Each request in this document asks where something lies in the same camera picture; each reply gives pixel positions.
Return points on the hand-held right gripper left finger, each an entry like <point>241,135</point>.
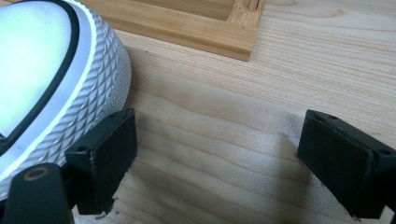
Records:
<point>102,161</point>

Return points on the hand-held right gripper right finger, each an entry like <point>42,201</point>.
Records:
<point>342,161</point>

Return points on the black canvas sneaker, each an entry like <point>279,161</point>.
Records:
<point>102,62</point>

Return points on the wooden shoe rack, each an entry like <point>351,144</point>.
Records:
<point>186,34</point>

